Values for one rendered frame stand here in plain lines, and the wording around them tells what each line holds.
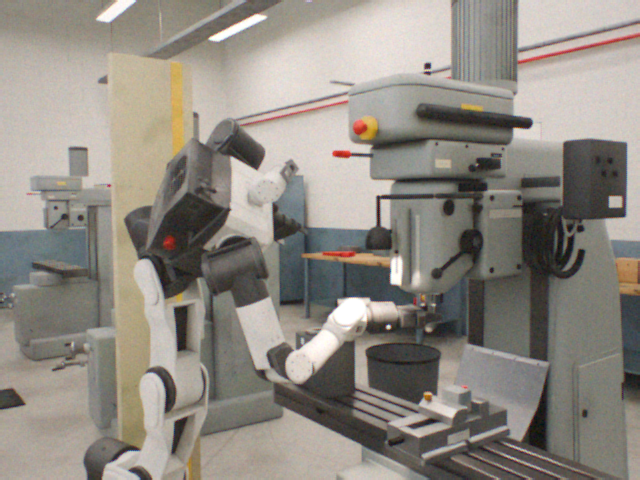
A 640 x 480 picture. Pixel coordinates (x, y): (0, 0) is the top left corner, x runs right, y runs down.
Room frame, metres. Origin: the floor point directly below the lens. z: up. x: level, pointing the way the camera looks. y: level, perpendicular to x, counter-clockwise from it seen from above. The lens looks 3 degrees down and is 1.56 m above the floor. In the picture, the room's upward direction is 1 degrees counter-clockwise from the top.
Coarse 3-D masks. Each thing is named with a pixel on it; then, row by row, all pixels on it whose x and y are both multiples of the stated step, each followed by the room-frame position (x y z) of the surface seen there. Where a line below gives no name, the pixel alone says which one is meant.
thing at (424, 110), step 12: (420, 108) 1.45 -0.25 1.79; (432, 108) 1.46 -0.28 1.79; (444, 108) 1.49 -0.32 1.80; (456, 108) 1.52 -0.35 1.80; (456, 120) 1.53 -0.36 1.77; (468, 120) 1.55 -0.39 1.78; (480, 120) 1.57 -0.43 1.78; (492, 120) 1.60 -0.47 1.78; (504, 120) 1.63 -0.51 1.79; (516, 120) 1.66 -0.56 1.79; (528, 120) 1.70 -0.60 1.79
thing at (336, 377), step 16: (304, 336) 2.07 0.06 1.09; (336, 352) 1.96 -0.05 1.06; (352, 352) 1.99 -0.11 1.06; (320, 368) 1.96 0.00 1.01; (336, 368) 1.96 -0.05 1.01; (352, 368) 1.99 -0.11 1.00; (304, 384) 2.07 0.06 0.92; (320, 384) 1.97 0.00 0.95; (336, 384) 1.96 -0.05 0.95; (352, 384) 1.99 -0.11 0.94
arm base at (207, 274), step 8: (248, 240) 1.49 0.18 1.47; (256, 240) 1.48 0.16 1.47; (224, 248) 1.48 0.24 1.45; (232, 248) 1.48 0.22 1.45; (256, 248) 1.43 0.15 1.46; (208, 256) 1.47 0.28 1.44; (256, 256) 1.42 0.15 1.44; (208, 264) 1.41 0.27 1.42; (264, 264) 1.42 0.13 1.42; (208, 272) 1.40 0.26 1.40; (264, 272) 1.43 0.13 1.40; (208, 280) 1.40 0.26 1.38; (208, 288) 1.41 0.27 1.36; (216, 288) 1.40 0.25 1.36; (216, 296) 1.43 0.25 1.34
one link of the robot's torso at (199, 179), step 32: (192, 160) 1.50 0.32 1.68; (224, 160) 1.59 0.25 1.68; (160, 192) 1.63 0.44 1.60; (192, 192) 1.43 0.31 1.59; (224, 192) 1.51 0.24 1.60; (160, 224) 1.50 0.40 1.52; (192, 224) 1.51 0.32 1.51; (224, 224) 1.47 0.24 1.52; (256, 224) 1.53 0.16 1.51; (192, 256) 1.58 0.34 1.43
